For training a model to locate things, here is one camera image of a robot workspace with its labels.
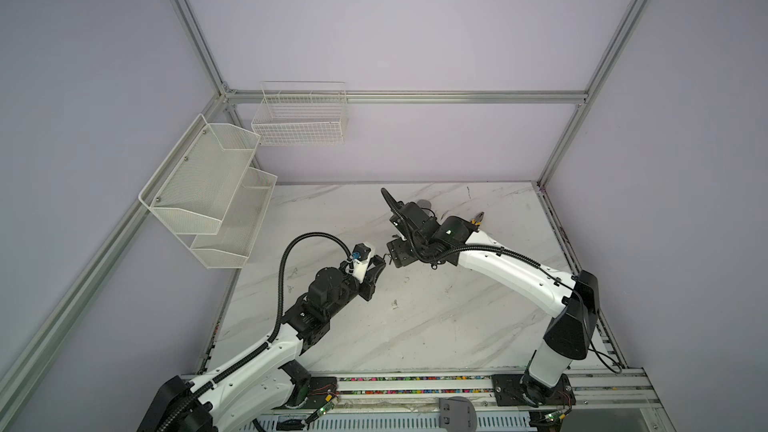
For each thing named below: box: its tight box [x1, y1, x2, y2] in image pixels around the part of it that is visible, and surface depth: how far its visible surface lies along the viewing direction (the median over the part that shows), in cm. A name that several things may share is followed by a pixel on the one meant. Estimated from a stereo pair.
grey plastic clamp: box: [439, 396, 478, 432], surface depth 71 cm
